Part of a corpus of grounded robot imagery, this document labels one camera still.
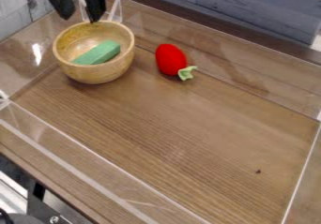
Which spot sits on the grey blue sofa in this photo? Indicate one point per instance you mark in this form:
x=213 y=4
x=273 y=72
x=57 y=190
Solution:
x=293 y=19

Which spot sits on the green rectangular block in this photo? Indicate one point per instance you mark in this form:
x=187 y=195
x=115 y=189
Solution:
x=98 y=55

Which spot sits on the black metal table bracket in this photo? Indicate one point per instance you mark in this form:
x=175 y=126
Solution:
x=37 y=209

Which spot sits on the light brown wooden bowl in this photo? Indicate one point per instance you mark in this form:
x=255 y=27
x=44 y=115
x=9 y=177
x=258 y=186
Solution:
x=78 y=39

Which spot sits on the red felt strawberry toy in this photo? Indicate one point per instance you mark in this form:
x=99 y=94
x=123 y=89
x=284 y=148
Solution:
x=171 y=62

